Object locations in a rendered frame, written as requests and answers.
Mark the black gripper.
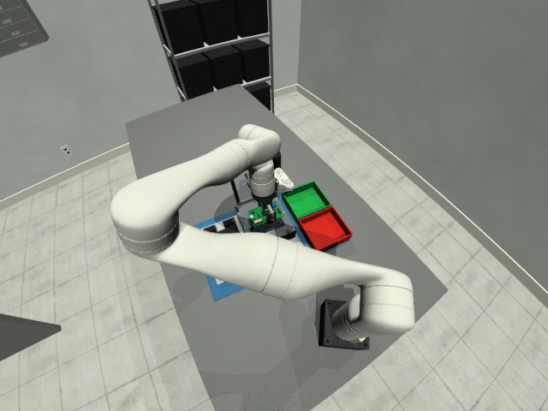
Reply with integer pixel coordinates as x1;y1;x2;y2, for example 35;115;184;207
251;189;277;224

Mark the green bin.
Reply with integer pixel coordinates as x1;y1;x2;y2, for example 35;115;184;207
282;181;331;224

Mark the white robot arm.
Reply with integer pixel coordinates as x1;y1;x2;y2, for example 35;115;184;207
110;124;414;343

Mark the red bin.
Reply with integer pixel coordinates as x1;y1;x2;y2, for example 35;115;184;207
298;206;351;252

